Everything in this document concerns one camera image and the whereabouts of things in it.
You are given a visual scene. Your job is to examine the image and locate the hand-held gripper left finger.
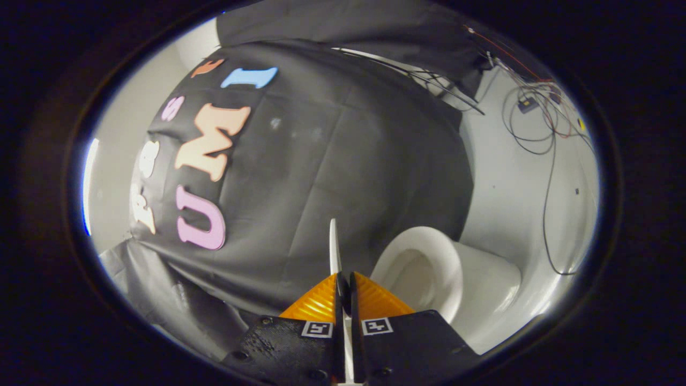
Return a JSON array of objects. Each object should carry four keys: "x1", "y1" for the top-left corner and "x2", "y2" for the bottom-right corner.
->
[{"x1": 222, "y1": 272, "x2": 346, "y2": 386}]

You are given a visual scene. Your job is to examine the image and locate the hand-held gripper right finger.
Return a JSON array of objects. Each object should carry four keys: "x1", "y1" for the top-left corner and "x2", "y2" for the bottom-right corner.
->
[{"x1": 349, "y1": 271, "x2": 480, "y2": 386}]

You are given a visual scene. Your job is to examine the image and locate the white toilet lid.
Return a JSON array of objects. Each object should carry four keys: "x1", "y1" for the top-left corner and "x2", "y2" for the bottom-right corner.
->
[{"x1": 329, "y1": 218, "x2": 357, "y2": 386}]

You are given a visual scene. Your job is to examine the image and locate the white toilet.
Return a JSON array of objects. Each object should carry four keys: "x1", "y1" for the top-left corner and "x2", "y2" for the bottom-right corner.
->
[{"x1": 370, "y1": 226, "x2": 521, "y2": 354}]

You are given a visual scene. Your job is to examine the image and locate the plain black cloth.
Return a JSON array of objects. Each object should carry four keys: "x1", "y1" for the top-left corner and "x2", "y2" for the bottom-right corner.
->
[
  {"x1": 99, "y1": 239, "x2": 258, "y2": 360},
  {"x1": 217, "y1": 0, "x2": 494, "y2": 100}
]

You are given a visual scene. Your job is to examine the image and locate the black backdrop cloth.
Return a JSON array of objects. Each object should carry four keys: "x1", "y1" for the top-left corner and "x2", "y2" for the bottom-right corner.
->
[{"x1": 129, "y1": 40, "x2": 475, "y2": 317}]

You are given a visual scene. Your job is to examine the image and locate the black light stand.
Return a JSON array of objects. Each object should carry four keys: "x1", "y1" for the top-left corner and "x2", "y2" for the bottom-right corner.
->
[{"x1": 332, "y1": 47, "x2": 486, "y2": 116}]

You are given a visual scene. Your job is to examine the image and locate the bundle of black cables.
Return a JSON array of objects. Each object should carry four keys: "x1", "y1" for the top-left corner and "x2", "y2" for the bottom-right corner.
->
[{"x1": 501, "y1": 48, "x2": 595, "y2": 277}]

